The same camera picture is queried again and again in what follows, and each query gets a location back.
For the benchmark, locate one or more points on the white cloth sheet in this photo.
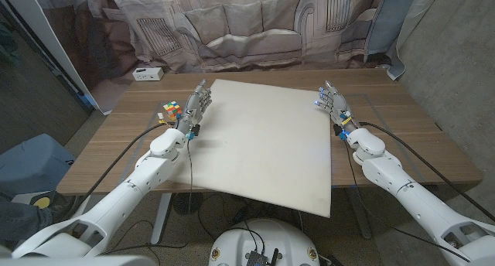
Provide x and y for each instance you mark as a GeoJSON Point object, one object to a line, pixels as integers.
{"type": "Point", "coordinates": [414, 26]}

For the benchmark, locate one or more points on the white table leg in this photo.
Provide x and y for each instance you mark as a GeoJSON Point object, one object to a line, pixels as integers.
{"type": "Point", "coordinates": [162, 215]}

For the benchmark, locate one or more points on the round black floor fan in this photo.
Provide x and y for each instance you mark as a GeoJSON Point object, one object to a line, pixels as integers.
{"type": "Point", "coordinates": [187, 203]}

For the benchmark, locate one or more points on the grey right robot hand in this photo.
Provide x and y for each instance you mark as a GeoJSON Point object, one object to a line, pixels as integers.
{"type": "Point", "coordinates": [338, 107]}

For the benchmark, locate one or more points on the yellow floor object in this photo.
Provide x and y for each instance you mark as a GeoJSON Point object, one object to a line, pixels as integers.
{"type": "Point", "coordinates": [41, 202]}

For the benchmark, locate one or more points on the multicoloured puzzle cube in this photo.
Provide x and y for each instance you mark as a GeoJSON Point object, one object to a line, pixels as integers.
{"type": "Point", "coordinates": [173, 110]}

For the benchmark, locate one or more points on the white robot torso base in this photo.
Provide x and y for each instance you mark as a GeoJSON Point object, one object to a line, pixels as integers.
{"type": "Point", "coordinates": [278, 235]}

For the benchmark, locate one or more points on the printed living room backdrop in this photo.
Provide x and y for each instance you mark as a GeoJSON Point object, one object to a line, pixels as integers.
{"type": "Point", "coordinates": [239, 26]}

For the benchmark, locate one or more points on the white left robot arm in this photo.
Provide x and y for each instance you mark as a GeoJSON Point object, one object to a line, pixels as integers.
{"type": "Point", "coordinates": [127, 188]}

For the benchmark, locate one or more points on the white partition panel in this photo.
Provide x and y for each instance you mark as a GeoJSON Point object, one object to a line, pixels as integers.
{"type": "Point", "coordinates": [58, 45]}

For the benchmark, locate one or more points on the grey table leg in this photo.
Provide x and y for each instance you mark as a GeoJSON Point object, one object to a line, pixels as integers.
{"type": "Point", "coordinates": [359, 215]}

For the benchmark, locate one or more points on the black device with antenna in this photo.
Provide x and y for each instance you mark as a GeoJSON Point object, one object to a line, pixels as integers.
{"type": "Point", "coordinates": [257, 258]}

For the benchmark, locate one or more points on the black power adapter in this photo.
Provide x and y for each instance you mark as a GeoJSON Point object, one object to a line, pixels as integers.
{"type": "Point", "coordinates": [239, 215]}

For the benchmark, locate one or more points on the white power socket box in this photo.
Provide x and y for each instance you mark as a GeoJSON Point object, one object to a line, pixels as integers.
{"type": "Point", "coordinates": [147, 74]}

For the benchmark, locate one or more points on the blue grey plastic bin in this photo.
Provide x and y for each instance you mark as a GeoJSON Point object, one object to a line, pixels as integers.
{"type": "Point", "coordinates": [31, 165]}

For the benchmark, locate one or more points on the dark blue fabric heap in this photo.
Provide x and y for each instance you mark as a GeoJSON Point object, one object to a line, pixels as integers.
{"type": "Point", "coordinates": [23, 223]}

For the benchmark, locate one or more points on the white memory foam sheet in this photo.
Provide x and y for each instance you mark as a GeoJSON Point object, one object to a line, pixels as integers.
{"type": "Point", "coordinates": [263, 142]}

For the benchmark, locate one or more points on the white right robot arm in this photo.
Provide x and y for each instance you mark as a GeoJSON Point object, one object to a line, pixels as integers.
{"type": "Point", "coordinates": [417, 200]}

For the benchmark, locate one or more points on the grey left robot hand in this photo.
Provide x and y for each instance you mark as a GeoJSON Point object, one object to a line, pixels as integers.
{"type": "Point", "coordinates": [193, 109]}

